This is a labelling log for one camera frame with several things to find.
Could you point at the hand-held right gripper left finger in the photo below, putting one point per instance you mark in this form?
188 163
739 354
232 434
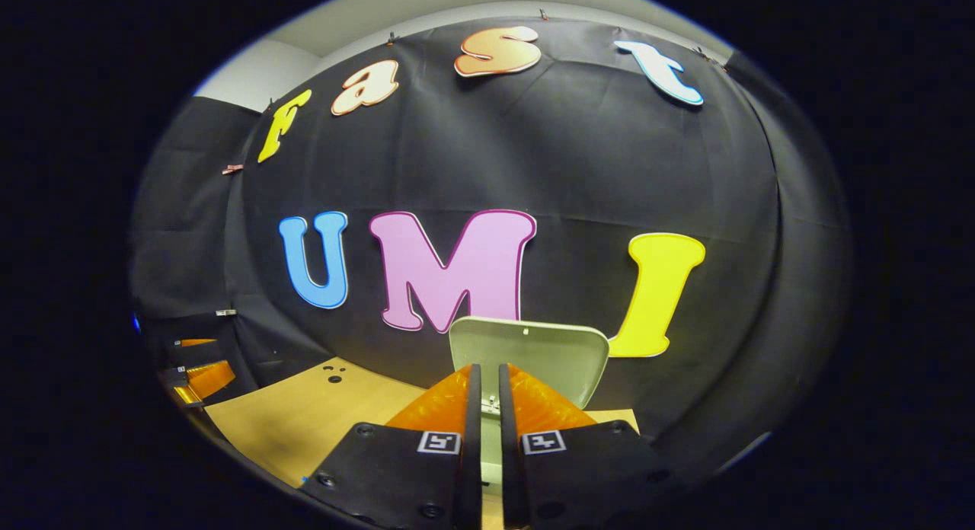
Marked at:
472 454

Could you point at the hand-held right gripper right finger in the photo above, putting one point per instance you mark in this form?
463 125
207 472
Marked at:
509 469

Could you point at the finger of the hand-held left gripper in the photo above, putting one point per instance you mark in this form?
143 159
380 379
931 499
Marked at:
196 343
209 379

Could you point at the pale green desktop garbage bin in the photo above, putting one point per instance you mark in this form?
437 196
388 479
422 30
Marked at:
533 347

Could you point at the wooden desktop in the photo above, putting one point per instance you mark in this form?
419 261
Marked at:
320 423

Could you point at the black backdrop cloth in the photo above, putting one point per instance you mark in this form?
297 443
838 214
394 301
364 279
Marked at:
579 172

